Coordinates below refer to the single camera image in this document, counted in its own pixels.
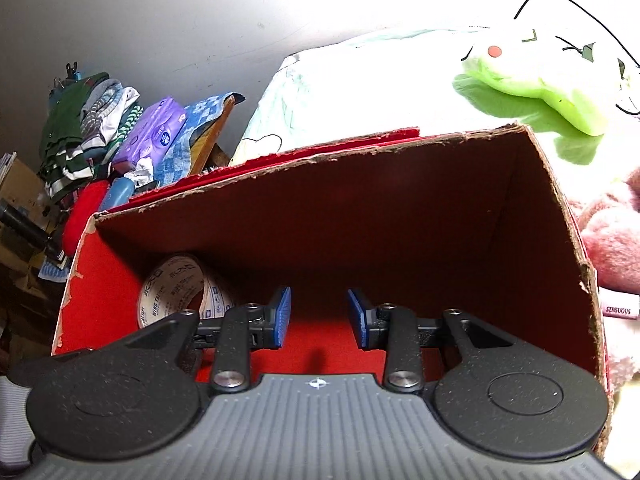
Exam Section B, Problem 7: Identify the light green frog plush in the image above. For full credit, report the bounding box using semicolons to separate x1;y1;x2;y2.
457;25;639;166

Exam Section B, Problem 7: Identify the pile of folded clothes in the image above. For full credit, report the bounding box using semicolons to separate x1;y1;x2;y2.
38;63;143;204

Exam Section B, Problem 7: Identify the blue checkered cloth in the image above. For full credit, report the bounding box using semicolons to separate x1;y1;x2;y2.
154;92;245;188

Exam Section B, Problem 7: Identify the black cable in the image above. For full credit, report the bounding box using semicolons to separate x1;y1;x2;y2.
513;0;640;116

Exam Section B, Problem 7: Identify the cardboard box with items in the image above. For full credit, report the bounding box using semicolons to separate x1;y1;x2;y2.
1;152;51;273

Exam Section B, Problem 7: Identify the roll of printed tape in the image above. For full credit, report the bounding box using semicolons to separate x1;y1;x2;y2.
137;256;235;328

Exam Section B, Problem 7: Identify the red cardboard box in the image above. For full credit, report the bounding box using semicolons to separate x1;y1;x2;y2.
27;126;611;479

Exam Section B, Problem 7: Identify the pink plush toy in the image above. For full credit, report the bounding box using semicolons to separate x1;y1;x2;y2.
568;168;639;295

